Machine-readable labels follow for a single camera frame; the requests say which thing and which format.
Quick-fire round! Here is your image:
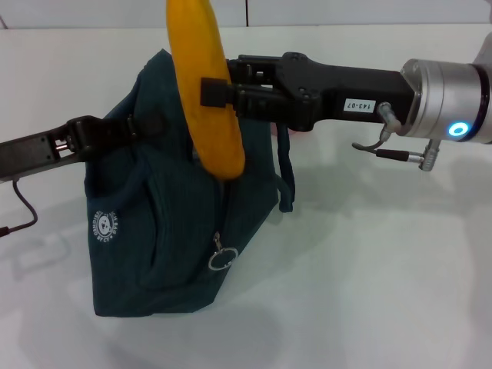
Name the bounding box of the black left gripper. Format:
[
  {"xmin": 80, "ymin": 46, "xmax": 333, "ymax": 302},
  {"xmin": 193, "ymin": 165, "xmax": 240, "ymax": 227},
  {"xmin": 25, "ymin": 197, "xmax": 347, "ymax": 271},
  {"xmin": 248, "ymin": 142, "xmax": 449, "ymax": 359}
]
[{"xmin": 0, "ymin": 111, "xmax": 168, "ymax": 181}]

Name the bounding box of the yellow banana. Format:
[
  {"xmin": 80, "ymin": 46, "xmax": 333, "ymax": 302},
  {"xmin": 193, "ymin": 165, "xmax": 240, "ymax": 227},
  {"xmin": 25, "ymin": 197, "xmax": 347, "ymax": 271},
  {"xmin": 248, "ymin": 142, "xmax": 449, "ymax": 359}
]
[{"xmin": 165, "ymin": 0, "xmax": 246, "ymax": 181}]

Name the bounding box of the dark teal fabric lunch bag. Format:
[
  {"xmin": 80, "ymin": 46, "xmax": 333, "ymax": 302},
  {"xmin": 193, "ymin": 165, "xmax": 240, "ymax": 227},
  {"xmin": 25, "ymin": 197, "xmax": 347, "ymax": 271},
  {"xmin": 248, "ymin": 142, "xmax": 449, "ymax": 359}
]
[{"xmin": 84, "ymin": 48, "xmax": 296, "ymax": 317}]

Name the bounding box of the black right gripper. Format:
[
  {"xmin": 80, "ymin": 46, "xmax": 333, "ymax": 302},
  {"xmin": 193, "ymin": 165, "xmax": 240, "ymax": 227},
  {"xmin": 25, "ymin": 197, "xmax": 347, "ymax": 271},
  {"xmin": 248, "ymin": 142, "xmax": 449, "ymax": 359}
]
[{"xmin": 199, "ymin": 52, "xmax": 419, "ymax": 135}]

